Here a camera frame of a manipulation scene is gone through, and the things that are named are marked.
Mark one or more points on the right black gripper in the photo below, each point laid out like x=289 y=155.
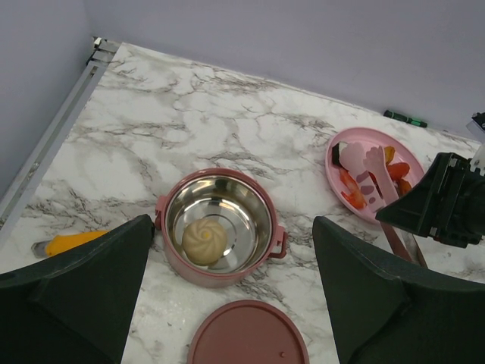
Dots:
x=384 y=309

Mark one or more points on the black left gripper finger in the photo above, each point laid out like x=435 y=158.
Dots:
x=76 y=307

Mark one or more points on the pink food tongs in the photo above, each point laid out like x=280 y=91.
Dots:
x=368 y=168

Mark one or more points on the white steamed bun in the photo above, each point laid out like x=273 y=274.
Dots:
x=204 y=241

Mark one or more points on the pink steel lunch pot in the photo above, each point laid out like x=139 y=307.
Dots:
x=240 y=205

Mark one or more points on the yellow utility knife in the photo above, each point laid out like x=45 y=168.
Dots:
x=63 y=243

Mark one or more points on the red braised meat piece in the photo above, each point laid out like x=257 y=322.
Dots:
x=403 y=187

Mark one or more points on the red white shrimp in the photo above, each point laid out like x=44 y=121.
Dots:
x=355 y=198

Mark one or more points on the red sausage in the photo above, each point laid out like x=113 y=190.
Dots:
x=398 y=170

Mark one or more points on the yellow brown food piece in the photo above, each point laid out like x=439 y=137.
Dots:
x=389 y=153

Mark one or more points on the pink food plate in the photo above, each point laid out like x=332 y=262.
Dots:
x=368 y=138

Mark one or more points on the sushi roll piece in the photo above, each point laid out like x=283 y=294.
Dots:
x=336 y=152

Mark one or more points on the green black screwdriver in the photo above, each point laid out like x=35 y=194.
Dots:
x=405 y=119

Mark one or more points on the dark pink round lid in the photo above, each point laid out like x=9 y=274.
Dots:
x=247 y=331

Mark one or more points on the aluminium table edge rail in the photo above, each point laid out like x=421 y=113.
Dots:
x=29 y=176

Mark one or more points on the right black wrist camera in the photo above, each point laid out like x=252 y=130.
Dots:
x=476 y=126

